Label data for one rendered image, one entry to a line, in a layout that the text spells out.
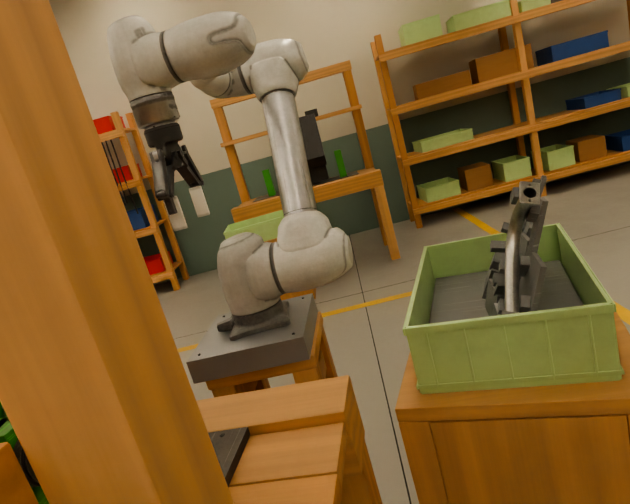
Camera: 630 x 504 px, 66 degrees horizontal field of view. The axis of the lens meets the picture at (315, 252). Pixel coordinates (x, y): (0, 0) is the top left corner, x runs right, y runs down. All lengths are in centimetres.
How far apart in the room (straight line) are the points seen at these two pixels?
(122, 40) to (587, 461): 125
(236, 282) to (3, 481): 104
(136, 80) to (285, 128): 53
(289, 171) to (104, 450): 113
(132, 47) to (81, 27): 595
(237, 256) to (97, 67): 569
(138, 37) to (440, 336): 87
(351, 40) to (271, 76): 488
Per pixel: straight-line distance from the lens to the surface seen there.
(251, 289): 138
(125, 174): 620
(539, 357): 114
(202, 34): 102
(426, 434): 119
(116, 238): 38
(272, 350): 134
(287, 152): 144
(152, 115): 107
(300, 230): 134
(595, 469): 123
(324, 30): 638
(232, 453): 99
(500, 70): 611
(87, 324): 34
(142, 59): 107
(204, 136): 646
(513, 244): 120
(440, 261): 168
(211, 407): 117
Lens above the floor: 142
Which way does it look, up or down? 14 degrees down
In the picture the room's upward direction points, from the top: 16 degrees counter-clockwise
